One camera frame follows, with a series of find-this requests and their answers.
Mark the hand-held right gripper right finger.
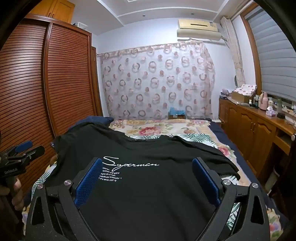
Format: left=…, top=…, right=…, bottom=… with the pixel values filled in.
left=192, top=157, right=271, bottom=241

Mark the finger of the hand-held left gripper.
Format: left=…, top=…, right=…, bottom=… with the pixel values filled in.
left=21, top=146, right=46, bottom=163
left=14, top=140, right=33, bottom=154

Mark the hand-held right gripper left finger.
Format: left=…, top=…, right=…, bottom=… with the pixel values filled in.
left=24, top=157, right=109, bottom=241

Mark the black t-shirt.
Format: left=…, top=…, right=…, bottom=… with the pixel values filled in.
left=45, top=123, right=241, bottom=241

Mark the person's left hand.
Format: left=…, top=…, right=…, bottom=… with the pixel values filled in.
left=10, top=177, right=23, bottom=205

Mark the palm leaf print sheet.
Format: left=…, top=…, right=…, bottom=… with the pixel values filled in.
left=31, top=133, right=242, bottom=234

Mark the dark blue bed sheet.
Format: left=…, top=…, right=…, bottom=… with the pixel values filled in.
left=208, top=120, right=290, bottom=233

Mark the wooden louvred wardrobe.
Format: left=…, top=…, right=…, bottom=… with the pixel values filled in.
left=0, top=18, right=104, bottom=198

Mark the navy blue garment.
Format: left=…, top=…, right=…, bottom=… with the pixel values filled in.
left=75, top=115, right=114, bottom=131

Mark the wooden sideboard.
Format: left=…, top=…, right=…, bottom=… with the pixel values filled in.
left=218, top=96, right=296, bottom=194

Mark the cardboard box with blue cloth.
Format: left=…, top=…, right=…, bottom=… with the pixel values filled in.
left=168, top=107, right=187, bottom=120

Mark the brown cardboard box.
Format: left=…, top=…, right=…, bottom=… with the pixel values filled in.
left=231, top=90, right=250, bottom=104

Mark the pink kettle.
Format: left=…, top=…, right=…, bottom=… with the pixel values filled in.
left=260, top=91, right=269, bottom=110

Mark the white floral cloth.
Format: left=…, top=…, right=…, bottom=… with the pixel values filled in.
left=235, top=84, right=258, bottom=96

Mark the circle print sheer curtain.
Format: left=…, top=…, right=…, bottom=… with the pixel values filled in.
left=97, top=41, right=217, bottom=121

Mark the beige floral window curtain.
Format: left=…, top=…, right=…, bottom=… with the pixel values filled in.
left=220, top=16, right=247, bottom=90

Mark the wooden top cabinet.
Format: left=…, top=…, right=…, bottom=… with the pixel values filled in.
left=27, top=0, right=76, bottom=24

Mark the grey window blind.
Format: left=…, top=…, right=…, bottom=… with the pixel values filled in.
left=243, top=4, right=296, bottom=103

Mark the beige air conditioner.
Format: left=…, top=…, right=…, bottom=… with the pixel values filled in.
left=176, top=19, right=226, bottom=42

